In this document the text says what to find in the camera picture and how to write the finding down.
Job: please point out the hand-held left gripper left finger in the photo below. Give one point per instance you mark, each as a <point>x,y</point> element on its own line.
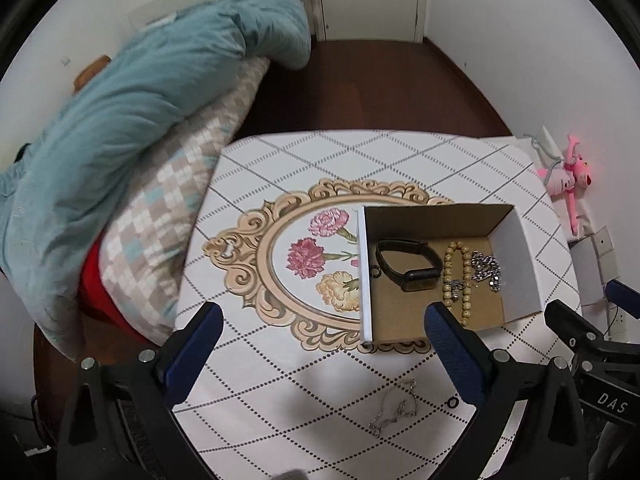
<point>199,355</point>

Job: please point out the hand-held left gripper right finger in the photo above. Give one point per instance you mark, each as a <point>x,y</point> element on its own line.
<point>450,355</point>

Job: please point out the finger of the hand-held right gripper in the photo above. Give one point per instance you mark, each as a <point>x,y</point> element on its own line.
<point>625,297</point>
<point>570,325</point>

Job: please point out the cardboard box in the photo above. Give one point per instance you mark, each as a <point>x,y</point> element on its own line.
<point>520,270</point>

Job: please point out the black smart watch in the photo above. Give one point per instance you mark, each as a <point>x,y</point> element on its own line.
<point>417,280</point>

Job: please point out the red cloth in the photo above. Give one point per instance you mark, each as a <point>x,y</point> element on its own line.
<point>95,285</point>

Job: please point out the pink plush toy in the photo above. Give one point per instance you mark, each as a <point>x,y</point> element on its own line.
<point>562,182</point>

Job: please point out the checkered beige pillow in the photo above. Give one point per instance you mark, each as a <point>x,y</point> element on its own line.
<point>175,200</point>

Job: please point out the teal quilted blanket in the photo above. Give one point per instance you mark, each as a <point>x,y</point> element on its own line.
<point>125,110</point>

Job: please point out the wooden headboard corner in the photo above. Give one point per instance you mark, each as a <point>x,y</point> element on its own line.
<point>92,71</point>

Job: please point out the white wall socket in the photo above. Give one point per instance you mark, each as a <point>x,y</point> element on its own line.
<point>618,319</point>

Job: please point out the white wall switch plate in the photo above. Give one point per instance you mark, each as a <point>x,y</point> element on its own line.
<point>604,242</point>

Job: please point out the white door frame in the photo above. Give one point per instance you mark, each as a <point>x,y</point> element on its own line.
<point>370,0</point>

